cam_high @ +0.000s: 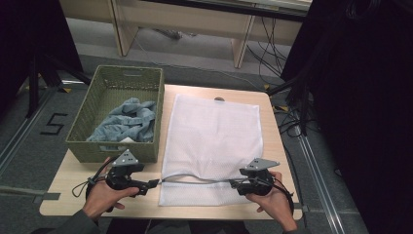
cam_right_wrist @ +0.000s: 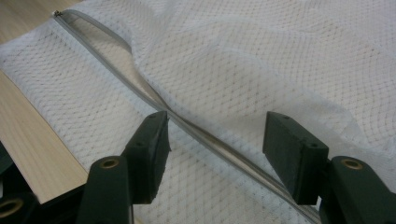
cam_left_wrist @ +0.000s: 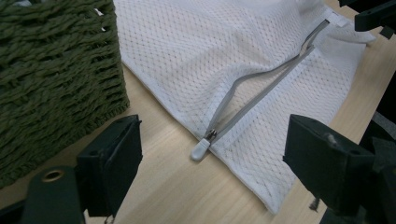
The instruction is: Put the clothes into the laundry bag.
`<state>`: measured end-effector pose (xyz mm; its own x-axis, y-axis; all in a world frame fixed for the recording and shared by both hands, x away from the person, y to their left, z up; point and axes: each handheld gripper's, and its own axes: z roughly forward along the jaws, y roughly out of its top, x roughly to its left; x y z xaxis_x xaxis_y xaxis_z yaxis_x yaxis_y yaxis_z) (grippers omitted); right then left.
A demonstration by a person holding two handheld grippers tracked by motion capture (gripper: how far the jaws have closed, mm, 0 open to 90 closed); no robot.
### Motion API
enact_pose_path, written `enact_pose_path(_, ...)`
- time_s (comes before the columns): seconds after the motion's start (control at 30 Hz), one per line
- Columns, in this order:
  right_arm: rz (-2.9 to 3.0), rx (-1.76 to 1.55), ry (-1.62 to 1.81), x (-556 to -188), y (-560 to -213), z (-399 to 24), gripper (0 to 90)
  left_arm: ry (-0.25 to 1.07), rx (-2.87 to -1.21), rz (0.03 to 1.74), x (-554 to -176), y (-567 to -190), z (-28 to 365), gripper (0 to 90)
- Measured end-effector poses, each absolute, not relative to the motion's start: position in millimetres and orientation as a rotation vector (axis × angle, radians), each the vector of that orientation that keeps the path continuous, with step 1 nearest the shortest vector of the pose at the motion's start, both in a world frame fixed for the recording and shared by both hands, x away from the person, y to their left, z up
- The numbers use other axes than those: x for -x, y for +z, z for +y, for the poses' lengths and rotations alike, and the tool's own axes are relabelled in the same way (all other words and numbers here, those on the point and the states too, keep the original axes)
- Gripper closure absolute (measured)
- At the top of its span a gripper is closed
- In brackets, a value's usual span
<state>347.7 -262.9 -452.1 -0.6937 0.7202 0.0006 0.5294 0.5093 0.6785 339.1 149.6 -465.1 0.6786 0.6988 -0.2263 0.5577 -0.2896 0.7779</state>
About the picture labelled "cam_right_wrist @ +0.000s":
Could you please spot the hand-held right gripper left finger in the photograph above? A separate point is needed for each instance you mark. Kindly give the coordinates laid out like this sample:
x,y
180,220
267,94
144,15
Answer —
x,y
146,155

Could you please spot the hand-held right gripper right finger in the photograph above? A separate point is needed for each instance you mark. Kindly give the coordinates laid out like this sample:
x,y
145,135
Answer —
x,y
295,161

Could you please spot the white mesh laundry bag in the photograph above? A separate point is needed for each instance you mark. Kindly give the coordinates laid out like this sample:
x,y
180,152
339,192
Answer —
x,y
249,68

